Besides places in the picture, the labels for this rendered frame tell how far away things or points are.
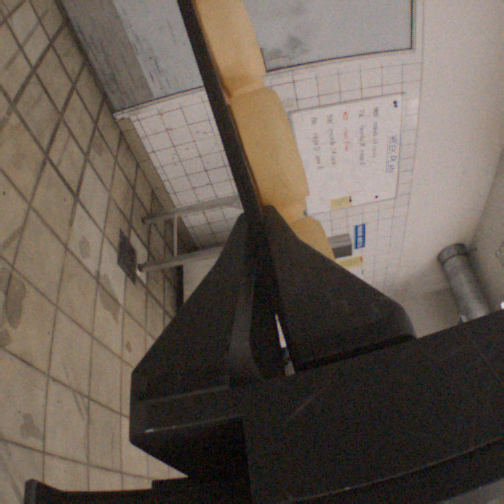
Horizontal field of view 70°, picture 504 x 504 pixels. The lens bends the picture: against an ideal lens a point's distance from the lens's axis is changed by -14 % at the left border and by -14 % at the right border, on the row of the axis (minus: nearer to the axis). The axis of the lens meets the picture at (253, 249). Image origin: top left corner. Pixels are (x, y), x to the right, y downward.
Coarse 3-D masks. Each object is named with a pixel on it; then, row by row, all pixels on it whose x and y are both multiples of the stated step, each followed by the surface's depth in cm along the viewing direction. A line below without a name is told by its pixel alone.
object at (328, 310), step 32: (288, 256) 9; (320, 256) 9; (288, 288) 8; (320, 288) 8; (352, 288) 7; (288, 320) 7; (320, 320) 7; (352, 320) 7; (384, 320) 6; (320, 352) 6; (352, 352) 6; (160, 480) 10; (192, 480) 10
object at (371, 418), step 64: (256, 256) 12; (192, 320) 8; (256, 320) 12; (192, 384) 6; (256, 384) 6; (320, 384) 6; (384, 384) 6; (448, 384) 5; (192, 448) 7; (256, 448) 5; (320, 448) 5; (384, 448) 5; (448, 448) 5
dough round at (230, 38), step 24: (192, 0) 15; (216, 0) 14; (240, 0) 14; (216, 24) 14; (240, 24) 14; (216, 48) 15; (240, 48) 15; (216, 72) 16; (240, 72) 16; (264, 72) 17
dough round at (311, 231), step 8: (288, 224) 16; (296, 224) 15; (304, 224) 15; (312, 224) 15; (320, 224) 15; (296, 232) 15; (304, 232) 15; (312, 232) 15; (320, 232) 15; (304, 240) 14; (312, 240) 14; (320, 240) 14; (320, 248) 14; (328, 248) 14; (328, 256) 14
